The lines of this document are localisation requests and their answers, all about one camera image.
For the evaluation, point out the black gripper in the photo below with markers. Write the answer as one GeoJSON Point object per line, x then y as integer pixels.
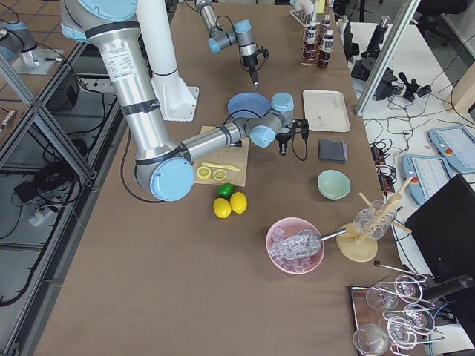
{"type": "Point", "coordinates": [250, 61]}
{"type": "Point", "coordinates": [283, 138]}

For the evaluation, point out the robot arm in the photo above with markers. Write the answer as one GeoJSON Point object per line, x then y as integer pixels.
{"type": "Point", "coordinates": [134, 41]}
{"type": "Point", "coordinates": [240, 34]}

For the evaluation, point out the blue plate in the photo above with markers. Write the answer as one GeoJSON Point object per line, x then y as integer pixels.
{"type": "Point", "coordinates": [248, 105]}

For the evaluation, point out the cream rabbit tray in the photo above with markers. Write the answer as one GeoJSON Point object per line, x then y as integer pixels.
{"type": "Point", "coordinates": [325, 110]}

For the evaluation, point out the grey folded cloth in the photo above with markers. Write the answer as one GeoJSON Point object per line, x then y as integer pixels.
{"type": "Point", "coordinates": [332, 151]}

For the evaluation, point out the dark drink bottle upper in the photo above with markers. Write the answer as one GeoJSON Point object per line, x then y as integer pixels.
{"type": "Point", "coordinates": [309, 53]}

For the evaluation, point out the dark drink bottle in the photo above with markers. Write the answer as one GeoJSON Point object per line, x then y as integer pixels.
{"type": "Point", "coordinates": [326, 50]}
{"type": "Point", "coordinates": [309, 53]}
{"type": "Point", "coordinates": [325, 25]}

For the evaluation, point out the green bowl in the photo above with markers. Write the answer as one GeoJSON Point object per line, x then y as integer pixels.
{"type": "Point", "coordinates": [333, 184]}

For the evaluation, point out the wooden cutting board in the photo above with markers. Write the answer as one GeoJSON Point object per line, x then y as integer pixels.
{"type": "Point", "coordinates": [232, 155]}

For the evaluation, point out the dark drink bottle middle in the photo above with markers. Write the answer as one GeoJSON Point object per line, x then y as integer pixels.
{"type": "Point", "coordinates": [326, 50]}

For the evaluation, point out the dark drink bottle outer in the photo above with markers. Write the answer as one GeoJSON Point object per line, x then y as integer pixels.
{"type": "Point", "coordinates": [325, 25]}

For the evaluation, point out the yellow plastic knife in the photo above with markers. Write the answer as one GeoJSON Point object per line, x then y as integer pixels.
{"type": "Point", "coordinates": [223, 166]}

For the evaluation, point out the thin lemon slice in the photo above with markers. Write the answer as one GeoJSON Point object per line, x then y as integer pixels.
{"type": "Point", "coordinates": [219, 174]}

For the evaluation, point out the yellow lemon near lime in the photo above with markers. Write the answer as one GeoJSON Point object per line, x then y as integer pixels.
{"type": "Point", "coordinates": [238, 202]}

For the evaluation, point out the green lime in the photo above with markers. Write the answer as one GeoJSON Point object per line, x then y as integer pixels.
{"type": "Point", "coordinates": [226, 190]}

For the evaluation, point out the thick lemon half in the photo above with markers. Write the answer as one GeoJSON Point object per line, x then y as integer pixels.
{"type": "Point", "coordinates": [203, 172]}

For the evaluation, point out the yellow lemon outer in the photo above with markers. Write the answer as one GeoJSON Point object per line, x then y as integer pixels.
{"type": "Point", "coordinates": [222, 208]}

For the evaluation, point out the steel ice scoop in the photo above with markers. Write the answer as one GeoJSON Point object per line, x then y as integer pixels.
{"type": "Point", "coordinates": [310, 242]}

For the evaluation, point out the pink bowl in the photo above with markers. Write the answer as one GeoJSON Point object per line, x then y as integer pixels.
{"type": "Point", "coordinates": [280, 244]}

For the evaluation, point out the glass mug on stand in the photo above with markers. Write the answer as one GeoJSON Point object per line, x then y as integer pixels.
{"type": "Point", "coordinates": [374, 221]}

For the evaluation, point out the wooden cup stand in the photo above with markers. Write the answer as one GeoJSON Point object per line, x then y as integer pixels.
{"type": "Point", "coordinates": [358, 247]}

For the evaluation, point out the blue teach pendant near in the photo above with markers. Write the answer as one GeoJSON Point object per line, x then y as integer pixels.
{"type": "Point", "coordinates": [430, 173]}

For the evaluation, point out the blue teach pendant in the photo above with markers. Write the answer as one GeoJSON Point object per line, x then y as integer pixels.
{"type": "Point", "coordinates": [430, 173]}
{"type": "Point", "coordinates": [456, 145]}

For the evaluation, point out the blue teach pendant far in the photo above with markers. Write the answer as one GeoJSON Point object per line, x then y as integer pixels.
{"type": "Point", "coordinates": [456, 145]}

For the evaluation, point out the black monitor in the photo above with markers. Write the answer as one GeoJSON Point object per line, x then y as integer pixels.
{"type": "Point", "coordinates": [443, 228]}

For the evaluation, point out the wine glass rack tray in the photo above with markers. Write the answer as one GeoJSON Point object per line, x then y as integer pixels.
{"type": "Point", "coordinates": [391, 317]}

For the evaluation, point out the copper wire bottle rack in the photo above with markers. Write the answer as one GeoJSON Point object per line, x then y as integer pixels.
{"type": "Point", "coordinates": [317, 49]}

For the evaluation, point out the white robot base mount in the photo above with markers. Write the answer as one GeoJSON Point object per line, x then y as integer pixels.
{"type": "Point", "coordinates": [178, 101]}

